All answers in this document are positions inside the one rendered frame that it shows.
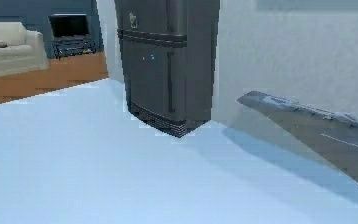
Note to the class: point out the dark grey refrigerator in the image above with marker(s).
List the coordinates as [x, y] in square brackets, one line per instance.
[153, 76]

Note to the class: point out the cream sofa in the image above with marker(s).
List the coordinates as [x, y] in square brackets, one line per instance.
[15, 53]

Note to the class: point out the black television set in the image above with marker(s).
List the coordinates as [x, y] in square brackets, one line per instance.
[69, 25]

